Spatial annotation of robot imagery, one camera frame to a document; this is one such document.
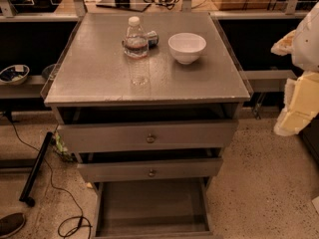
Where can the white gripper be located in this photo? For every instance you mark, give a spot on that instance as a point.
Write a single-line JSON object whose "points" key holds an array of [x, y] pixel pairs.
{"points": [[309, 47]]}

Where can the white ceramic bowl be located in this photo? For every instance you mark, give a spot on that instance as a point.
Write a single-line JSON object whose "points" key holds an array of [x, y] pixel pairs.
{"points": [[186, 47]]}

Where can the bowl with dark contents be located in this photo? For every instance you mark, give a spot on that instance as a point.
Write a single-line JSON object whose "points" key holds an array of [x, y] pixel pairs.
{"points": [[14, 75]]}

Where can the grey bottom drawer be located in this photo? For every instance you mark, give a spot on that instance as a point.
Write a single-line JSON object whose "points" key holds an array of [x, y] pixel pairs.
{"points": [[152, 209]]}

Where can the black monitor stand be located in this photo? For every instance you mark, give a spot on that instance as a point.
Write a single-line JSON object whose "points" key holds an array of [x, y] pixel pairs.
{"points": [[129, 5]]}

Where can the clear plastic water bottle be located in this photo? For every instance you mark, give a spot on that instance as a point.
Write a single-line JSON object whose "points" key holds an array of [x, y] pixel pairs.
{"points": [[136, 49]]}

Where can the grey drawer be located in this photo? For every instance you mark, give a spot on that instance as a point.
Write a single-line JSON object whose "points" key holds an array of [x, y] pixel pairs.
{"points": [[152, 209], [131, 136], [148, 170]]}

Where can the grey middle drawer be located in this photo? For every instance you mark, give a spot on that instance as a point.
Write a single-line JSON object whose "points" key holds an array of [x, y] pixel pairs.
{"points": [[148, 170]]}

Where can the green crumpled packet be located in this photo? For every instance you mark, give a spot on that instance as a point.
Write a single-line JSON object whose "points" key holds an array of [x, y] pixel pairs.
{"points": [[61, 150]]}

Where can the dark shoe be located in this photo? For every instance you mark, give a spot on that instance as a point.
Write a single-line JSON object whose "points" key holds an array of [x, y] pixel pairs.
{"points": [[11, 224]]}

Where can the grey side shelf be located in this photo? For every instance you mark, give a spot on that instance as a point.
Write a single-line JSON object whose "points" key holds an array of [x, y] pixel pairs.
{"points": [[267, 81], [30, 89]]}

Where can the grey side shelf left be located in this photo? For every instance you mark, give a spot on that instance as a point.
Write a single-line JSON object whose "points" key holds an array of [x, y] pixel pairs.
{"points": [[30, 89]]}

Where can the black bar on floor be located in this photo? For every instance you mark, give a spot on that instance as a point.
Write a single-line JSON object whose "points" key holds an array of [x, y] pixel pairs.
{"points": [[25, 195]]}

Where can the grey side shelf right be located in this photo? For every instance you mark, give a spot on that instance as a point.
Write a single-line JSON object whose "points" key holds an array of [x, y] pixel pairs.
{"points": [[267, 81]]}

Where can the grey top drawer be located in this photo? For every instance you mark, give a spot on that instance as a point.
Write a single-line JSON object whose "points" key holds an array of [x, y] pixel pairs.
{"points": [[131, 136]]}

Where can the crushed silver can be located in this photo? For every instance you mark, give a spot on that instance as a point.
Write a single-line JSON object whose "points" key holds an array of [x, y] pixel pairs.
{"points": [[153, 38]]}

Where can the grey drawer cabinet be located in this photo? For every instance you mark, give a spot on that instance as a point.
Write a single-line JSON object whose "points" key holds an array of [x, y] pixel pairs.
{"points": [[93, 84]]}

